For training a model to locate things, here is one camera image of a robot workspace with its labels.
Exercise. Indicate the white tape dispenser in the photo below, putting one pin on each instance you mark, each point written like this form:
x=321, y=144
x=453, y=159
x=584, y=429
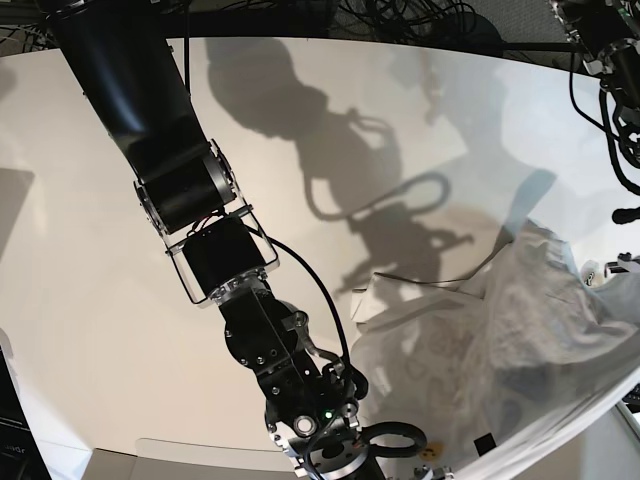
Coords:
x=590, y=274

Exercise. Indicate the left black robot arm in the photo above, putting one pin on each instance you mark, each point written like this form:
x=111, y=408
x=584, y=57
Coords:
x=606, y=34

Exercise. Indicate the white t-shirt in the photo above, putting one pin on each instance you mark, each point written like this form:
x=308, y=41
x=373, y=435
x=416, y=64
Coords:
x=503, y=368

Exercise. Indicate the black computer keyboard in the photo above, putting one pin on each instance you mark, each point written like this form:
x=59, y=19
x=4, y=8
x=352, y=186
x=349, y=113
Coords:
x=633, y=397

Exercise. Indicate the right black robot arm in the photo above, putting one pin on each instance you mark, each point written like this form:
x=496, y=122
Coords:
x=121, y=60

